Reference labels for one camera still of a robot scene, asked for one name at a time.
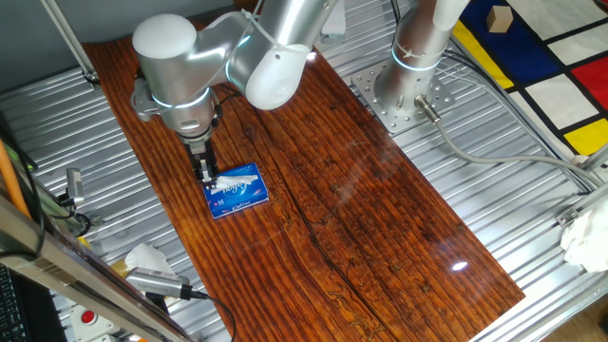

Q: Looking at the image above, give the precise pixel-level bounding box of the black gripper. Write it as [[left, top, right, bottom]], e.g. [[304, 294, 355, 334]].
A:
[[182, 131, 220, 185]]

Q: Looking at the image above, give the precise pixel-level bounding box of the white paper napkin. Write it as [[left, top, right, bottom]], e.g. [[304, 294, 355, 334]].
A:
[[211, 173, 260, 192]]

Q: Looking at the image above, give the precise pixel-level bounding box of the blue tissue pack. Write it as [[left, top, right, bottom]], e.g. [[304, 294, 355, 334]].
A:
[[201, 161, 271, 220]]

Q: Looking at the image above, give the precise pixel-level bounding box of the large creased white tissue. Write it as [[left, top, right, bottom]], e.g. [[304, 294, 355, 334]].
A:
[[123, 242, 177, 276]]

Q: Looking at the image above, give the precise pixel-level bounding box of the brown wooden board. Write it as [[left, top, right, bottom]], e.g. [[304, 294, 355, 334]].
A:
[[83, 35, 526, 342]]

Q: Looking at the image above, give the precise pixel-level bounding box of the grey metal pole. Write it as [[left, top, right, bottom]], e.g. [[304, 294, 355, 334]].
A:
[[40, 0, 101, 87]]

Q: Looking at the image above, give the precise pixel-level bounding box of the orange rod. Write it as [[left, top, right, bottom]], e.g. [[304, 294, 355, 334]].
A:
[[0, 140, 32, 219]]

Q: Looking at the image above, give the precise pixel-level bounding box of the white power strip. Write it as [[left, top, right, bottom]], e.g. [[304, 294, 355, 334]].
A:
[[320, 0, 347, 39]]

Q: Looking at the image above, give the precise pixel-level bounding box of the black keyboard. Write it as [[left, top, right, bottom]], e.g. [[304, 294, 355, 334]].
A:
[[0, 263, 29, 342]]

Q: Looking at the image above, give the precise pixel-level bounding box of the small wooden cube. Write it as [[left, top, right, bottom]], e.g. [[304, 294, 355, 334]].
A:
[[485, 5, 515, 34]]

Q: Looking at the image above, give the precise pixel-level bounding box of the colourful block pattern mat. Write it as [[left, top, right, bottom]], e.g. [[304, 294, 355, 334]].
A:
[[450, 0, 608, 158]]

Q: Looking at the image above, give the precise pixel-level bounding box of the crumpled white cloth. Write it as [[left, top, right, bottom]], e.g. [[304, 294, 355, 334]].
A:
[[560, 197, 608, 275]]

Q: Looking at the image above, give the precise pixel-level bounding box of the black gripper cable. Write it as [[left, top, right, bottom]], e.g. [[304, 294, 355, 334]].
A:
[[208, 83, 244, 130]]

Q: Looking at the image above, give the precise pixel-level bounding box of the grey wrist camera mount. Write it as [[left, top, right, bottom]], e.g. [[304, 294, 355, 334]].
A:
[[129, 78, 162, 123]]

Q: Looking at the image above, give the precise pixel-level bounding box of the aluminium camera bracket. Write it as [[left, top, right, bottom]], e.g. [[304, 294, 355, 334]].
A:
[[56, 203, 105, 238]]

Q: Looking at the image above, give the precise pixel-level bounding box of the large silver camera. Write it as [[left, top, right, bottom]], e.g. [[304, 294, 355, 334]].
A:
[[124, 266, 192, 301]]

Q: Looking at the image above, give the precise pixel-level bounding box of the looped black camera cable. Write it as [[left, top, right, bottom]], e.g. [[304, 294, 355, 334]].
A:
[[49, 197, 92, 238]]

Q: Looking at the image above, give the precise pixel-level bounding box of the small silver camera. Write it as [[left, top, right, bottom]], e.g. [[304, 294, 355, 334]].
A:
[[65, 166, 86, 208]]

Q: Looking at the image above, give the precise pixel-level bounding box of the black cable of large camera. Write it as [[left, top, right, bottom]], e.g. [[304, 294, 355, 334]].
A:
[[188, 288, 238, 342]]

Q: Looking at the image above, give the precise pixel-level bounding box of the long black hanging cable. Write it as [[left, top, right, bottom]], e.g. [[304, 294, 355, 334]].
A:
[[0, 113, 48, 260]]

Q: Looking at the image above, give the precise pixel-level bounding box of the shiny metal frame bar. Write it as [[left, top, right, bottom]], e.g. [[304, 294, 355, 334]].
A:
[[0, 194, 196, 342]]

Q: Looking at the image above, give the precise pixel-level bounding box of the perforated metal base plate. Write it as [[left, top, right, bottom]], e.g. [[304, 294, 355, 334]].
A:
[[350, 59, 456, 134]]

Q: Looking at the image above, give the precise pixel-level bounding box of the thick grey cable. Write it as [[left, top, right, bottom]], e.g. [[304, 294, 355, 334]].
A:
[[413, 93, 607, 191]]

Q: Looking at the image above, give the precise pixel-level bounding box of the small metal corner bracket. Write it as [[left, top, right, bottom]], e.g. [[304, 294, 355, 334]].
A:
[[554, 207, 580, 228]]

